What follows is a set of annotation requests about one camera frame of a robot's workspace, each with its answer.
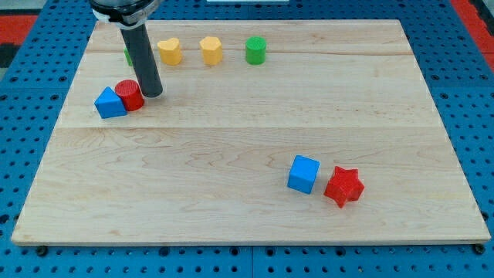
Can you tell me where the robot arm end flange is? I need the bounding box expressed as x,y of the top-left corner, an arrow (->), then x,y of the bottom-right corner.
89,0 -> 163,30

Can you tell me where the blue triangle block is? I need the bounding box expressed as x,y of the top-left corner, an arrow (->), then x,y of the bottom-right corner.
94,86 -> 127,119

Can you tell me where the wooden board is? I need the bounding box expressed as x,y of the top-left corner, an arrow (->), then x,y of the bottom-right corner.
12,19 -> 491,246

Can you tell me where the blue cube block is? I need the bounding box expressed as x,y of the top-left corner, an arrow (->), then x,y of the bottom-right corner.
287,155 -> 320,194

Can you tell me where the green cylinder block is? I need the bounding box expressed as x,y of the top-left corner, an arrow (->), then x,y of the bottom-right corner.
245,36 -> 267,65

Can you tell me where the yellow pentagon block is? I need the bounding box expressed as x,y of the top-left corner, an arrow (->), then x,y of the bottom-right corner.
199,36 -> 223,66

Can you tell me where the red star block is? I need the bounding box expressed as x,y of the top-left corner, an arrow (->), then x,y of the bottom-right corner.
323,166 -> 365,208

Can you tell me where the yellow heart block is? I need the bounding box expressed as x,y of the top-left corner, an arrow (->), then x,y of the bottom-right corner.
157,37 -> 182,66

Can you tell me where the red cylinder block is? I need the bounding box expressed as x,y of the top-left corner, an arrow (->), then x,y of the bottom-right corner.
114,80 -> 144,111

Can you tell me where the green block behind rod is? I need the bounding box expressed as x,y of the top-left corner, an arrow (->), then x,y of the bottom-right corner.
123,48 -> 133,66

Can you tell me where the dark grey cylindrical pointer rod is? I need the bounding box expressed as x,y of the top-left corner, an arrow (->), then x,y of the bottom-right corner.
120,24 -> 164,98

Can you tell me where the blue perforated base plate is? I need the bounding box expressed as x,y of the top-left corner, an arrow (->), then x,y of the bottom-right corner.
1,0 -> 493,277

